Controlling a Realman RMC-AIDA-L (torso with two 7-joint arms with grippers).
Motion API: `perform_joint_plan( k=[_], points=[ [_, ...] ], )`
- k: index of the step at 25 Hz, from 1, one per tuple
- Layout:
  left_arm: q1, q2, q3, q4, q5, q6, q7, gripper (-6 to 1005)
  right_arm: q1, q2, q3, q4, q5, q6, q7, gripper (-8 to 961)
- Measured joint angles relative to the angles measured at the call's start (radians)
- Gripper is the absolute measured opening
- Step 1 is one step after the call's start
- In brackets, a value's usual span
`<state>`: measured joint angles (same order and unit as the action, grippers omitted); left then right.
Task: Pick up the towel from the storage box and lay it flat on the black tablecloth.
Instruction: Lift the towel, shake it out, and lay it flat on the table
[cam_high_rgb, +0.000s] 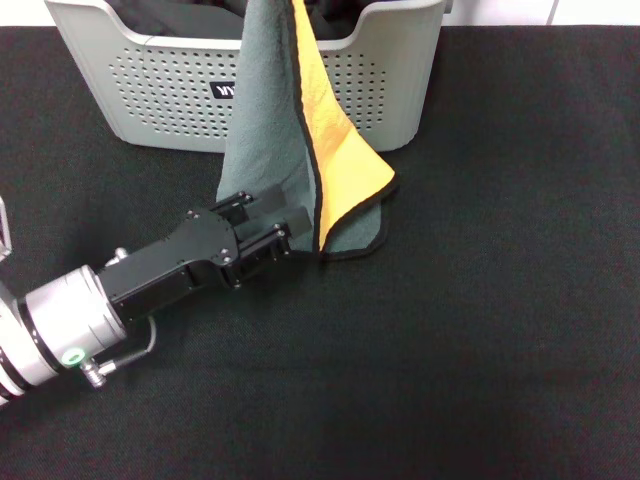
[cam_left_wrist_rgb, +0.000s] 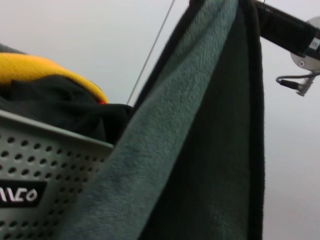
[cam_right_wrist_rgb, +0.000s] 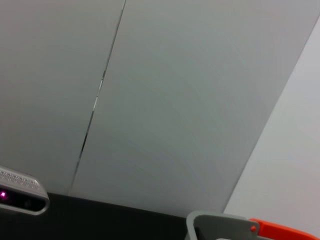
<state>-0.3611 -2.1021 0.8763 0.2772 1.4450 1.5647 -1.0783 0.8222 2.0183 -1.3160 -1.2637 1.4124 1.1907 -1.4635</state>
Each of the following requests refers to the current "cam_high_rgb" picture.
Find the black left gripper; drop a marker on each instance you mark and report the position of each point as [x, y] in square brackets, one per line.
[165, 270]

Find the black tablecloth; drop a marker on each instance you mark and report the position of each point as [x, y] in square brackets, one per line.
[450, 300]

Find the black fabric bundle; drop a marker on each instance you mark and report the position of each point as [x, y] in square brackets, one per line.
[175, 20]

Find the grey perforated storage box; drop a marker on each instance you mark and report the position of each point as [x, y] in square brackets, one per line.
[170, 100]

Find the black box logo label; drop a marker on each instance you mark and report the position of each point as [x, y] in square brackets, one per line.
[221, 91]

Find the yellow and grey towel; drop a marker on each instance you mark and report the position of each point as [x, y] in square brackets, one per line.
[265, 125]

